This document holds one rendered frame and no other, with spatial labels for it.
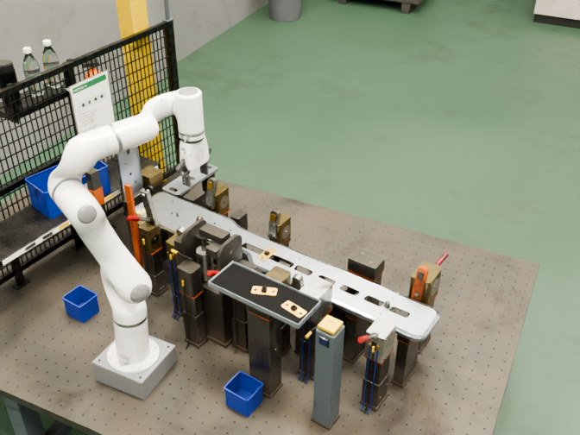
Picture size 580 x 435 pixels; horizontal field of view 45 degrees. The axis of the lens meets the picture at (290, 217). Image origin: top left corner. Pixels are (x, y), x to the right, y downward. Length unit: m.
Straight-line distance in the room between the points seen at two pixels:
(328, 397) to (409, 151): 3.37
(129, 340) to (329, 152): 3.20
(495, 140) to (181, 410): 3.91
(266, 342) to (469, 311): 0.99
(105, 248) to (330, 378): 0.84
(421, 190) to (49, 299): 2.85
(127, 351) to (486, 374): 1.34
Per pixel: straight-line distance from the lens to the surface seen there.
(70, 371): 2.83
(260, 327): 2.39
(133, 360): 2.64
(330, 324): 2.22
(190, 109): 2.22
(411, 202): 4.91
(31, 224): 3.04
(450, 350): 2.85
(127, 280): 2.36
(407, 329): 2.47
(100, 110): 3.28
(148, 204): 2.80
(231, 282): 2.38
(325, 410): 2.47
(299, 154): 5.40
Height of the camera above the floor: 2.70
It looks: 35 degrees down
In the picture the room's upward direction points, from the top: straight up
